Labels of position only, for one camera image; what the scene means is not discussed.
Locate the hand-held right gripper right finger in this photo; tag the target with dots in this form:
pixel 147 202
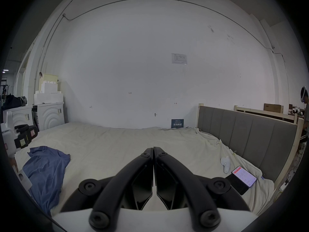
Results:
pixel 193 192

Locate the person's left hand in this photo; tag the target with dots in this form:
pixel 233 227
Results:
pixel 14 164

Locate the bare wooden bed frame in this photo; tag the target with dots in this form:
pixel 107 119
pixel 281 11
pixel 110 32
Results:
pixel 265 113

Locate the black phone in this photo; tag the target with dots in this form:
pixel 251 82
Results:
pixel 237 186

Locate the white paper notice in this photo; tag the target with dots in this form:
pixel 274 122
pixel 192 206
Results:
pixel 179 58

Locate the brown carton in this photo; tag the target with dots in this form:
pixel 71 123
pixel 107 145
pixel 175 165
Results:
pixel 272 107

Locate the white washing machine with bag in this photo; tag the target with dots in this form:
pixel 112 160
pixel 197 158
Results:
pixel 20 116

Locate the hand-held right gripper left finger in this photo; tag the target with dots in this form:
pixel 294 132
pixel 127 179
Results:
pixel 113 192

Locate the white hand controller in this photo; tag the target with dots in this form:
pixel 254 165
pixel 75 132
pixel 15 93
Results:
pixel 226 164

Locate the phone with lit screen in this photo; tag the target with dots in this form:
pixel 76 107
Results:
pixel 244 176

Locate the dark blue sign card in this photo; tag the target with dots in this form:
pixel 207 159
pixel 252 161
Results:
pixel 177 123

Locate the bed with beige sheet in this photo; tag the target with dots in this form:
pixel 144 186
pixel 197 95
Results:
pixel 115 148

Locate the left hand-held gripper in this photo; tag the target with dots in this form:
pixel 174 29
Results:
pixel 7 134

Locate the white washing machine with foam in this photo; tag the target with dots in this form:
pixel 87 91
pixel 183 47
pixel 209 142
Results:
pixel 52 116

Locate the grey padded headboard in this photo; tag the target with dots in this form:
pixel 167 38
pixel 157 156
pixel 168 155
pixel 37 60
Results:
pixel 251 141

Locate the blue shirt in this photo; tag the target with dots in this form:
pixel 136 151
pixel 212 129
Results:
pixel 45 173

